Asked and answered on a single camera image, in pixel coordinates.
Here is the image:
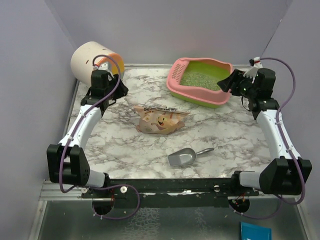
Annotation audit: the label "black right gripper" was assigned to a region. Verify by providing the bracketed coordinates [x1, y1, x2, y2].
[218, 69, 258, 100]

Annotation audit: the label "cat litter paper bag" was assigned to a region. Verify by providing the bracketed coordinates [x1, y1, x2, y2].
[133, 105, 190, 135]

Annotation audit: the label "metal ruler bag clip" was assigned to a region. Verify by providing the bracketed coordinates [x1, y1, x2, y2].
[143, 107, 177, 112]

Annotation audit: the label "metal litter scoop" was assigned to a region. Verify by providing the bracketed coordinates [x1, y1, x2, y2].
[167, 148, 214, 167]

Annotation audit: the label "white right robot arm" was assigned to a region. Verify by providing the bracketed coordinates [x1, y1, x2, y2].
[217, 68, 312, 196]

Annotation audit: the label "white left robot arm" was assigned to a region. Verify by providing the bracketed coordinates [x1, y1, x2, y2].
[46, 70, 128, 198]

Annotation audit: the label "pink green litter box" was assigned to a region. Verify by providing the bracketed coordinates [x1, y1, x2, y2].
[166, 57, 233, 108]

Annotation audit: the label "green cat litter granules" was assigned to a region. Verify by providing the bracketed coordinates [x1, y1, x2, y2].
[180, 72, 220, 91]

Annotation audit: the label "cream round cat scratcher drum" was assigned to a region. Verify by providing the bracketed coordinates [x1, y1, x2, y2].
[70, 41, 125, 87]

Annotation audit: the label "blue card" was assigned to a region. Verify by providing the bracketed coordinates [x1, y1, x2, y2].
[240, 222, 272, 240]

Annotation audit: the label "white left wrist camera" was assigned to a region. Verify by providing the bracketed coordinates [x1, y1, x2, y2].
[92, 61, 110, 72]

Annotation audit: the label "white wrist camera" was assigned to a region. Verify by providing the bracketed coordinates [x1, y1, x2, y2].
[92, 61, 110, 72]
[243, 57, 263, 79]

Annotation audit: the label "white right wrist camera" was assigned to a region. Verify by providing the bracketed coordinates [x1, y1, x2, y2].
[243, 57, 263, 79]

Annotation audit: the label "aluminium extrusion frame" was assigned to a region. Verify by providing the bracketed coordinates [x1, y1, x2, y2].
[38, 177, 305, 201]

